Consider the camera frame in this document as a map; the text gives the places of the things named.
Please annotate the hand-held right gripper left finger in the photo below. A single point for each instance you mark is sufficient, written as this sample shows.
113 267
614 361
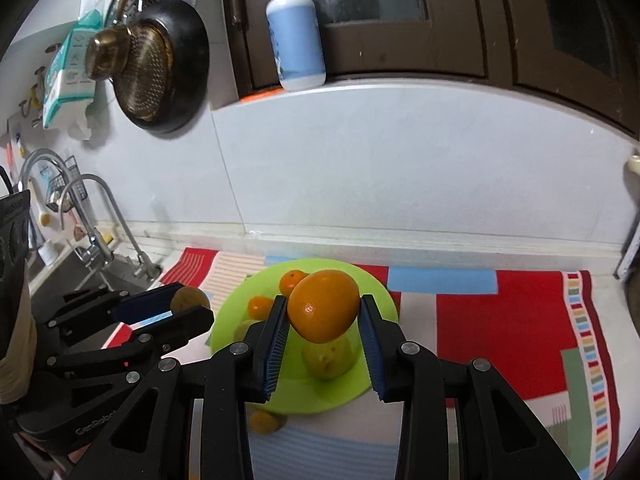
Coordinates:
275 355

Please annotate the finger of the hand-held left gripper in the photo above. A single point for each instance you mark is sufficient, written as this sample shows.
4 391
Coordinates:
145 305
185 325

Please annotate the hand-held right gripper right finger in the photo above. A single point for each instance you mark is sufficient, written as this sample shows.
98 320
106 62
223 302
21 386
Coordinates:
374 360

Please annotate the small tan round fruit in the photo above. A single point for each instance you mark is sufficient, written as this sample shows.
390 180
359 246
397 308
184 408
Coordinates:
192 297

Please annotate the green plate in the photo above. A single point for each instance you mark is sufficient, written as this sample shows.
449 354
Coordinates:
345 390

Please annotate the yellow-green pear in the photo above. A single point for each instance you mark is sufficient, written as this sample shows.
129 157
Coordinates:
330 360

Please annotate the orange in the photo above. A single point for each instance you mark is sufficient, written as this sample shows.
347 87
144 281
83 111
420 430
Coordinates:
259 307
320 305
262 422
290 282

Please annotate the person's left hand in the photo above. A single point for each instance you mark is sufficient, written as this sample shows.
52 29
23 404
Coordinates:
17 355

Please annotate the large chrome faucet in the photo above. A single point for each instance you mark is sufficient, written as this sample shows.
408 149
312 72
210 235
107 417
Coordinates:
92 250

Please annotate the stainless steel sink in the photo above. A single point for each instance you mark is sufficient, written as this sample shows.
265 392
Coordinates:
65 275

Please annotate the thin gooseneck faucet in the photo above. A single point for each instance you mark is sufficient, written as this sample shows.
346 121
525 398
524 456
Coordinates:
120 215

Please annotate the colourful patchwork table cloth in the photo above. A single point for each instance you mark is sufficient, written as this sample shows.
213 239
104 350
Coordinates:
500 340

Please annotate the white plastic bag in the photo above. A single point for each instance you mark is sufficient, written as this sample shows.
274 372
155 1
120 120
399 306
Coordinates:
85 122

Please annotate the black frying pan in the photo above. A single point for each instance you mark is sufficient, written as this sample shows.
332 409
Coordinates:
170 75

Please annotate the green white tissue pack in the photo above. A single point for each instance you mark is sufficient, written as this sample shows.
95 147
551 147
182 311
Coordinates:
67 75

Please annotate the small brass pot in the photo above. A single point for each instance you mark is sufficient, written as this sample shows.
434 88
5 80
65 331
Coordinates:
107 52

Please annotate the white blue soap pump bottle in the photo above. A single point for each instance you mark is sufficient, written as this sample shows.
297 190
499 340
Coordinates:
295 30

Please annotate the dark brown window frame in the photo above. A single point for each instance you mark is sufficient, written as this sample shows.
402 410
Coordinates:
475 45

